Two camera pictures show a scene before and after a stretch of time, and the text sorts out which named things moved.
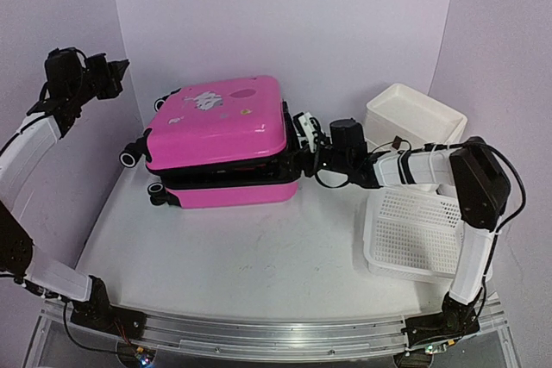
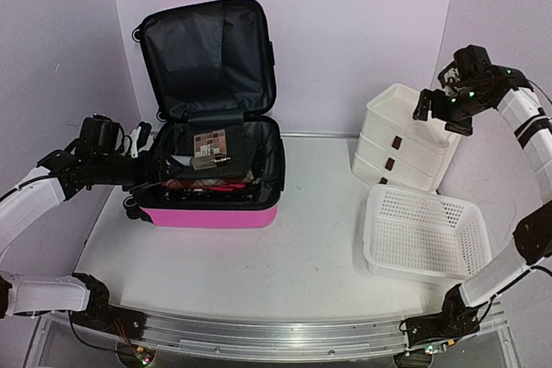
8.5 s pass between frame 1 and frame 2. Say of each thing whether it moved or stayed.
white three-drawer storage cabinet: stayed
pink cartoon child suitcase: moved
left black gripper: moved
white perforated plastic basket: stayed
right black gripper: moved
